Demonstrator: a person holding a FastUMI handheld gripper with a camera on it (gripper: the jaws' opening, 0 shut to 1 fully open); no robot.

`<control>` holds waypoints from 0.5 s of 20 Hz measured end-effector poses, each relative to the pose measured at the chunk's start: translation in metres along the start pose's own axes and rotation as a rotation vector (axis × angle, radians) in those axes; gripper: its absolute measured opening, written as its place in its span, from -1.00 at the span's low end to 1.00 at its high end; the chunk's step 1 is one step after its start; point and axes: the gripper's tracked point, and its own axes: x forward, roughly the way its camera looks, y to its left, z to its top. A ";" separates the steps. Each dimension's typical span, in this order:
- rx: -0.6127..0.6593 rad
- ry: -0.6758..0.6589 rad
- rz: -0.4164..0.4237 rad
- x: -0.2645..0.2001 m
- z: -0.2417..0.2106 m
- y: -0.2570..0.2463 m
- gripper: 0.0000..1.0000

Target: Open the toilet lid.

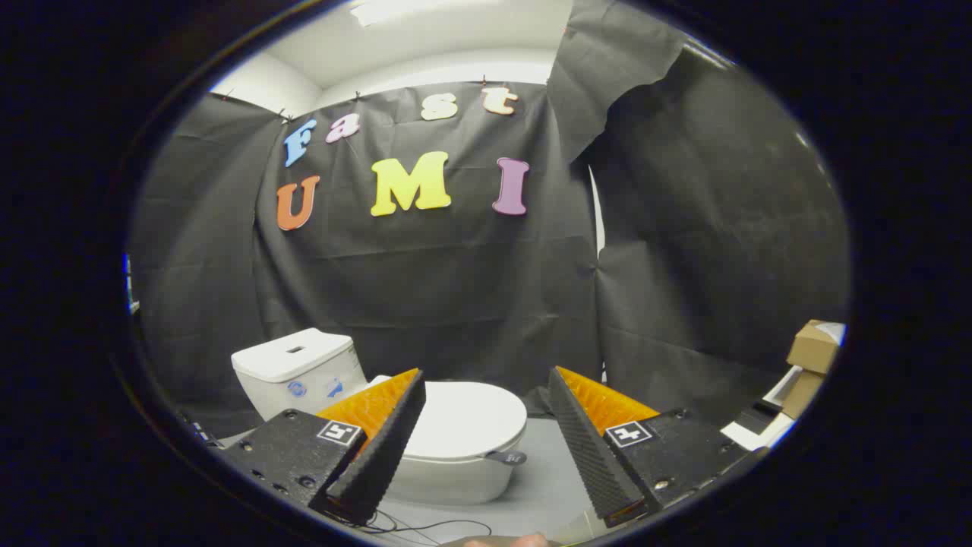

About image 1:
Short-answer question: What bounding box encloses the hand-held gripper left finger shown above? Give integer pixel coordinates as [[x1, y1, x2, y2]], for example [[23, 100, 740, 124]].
[[220, 368, 428, 526]]

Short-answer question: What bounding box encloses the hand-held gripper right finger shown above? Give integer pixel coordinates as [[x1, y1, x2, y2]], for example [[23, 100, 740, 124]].
[[547, 366, 769, 529]]

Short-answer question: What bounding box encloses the white flat panel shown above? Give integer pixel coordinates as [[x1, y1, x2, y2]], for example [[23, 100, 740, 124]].
[[720, 365, 804, 451]]

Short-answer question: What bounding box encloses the small black box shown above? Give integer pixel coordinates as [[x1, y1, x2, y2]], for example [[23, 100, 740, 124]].
[[734, 400, 784, 436]]

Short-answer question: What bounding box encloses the black backdrop cloth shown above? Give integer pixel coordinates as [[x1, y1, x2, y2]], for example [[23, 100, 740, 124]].
[[129, 0, 850, 441]]

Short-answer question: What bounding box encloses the brown cardboard box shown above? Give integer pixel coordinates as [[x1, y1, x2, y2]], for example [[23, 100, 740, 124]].
[[786, 319, 845, 375], [781, 370, 826, 420]]

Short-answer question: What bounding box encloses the thin black cable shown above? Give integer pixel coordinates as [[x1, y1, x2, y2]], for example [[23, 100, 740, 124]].
[[363, 507, 494, 545]]

